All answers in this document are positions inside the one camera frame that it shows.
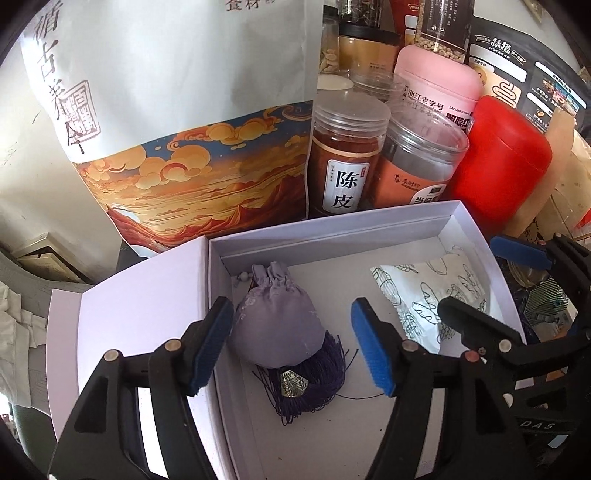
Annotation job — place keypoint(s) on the tall jar dark label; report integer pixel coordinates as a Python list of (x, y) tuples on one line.
[(444, 27)]

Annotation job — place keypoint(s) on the clear jar orange label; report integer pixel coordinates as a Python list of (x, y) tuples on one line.
[(421, 152)]

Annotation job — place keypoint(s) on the pink tea canister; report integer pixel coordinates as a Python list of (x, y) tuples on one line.
[(443, 85)]

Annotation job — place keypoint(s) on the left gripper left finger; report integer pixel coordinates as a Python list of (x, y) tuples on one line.
[(102, 438)]

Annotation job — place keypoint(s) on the white open gift box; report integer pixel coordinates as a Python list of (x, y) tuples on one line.
[(138, 309)]

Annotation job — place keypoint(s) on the white orange cloud pouch bag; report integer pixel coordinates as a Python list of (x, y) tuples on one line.
[(182, 118)]

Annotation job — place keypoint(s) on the clear jar dried tangerine peel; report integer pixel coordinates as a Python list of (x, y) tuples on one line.
[(348, 134)]

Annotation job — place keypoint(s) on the black oatmeal bag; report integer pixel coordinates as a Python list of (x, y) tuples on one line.
[(526, 75)]

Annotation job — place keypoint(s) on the lavender satin drawstring pouch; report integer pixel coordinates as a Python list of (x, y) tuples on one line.
[(277, 330)]

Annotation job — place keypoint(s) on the kraft paper pouch bag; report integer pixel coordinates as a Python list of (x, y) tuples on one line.
[(562, 198)]

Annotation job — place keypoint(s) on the white printed sachet pillow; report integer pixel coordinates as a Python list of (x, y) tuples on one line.
[(416, 289)]

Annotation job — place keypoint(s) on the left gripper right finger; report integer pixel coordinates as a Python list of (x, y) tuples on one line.
[(456, 403)]

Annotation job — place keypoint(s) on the red tea canister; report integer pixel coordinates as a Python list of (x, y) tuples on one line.
[(506, 160)]

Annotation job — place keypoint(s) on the jar with black lid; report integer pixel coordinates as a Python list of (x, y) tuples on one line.
[(367, 48)]

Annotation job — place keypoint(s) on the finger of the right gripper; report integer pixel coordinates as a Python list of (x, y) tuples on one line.
[(565, 260), (475, 322)]

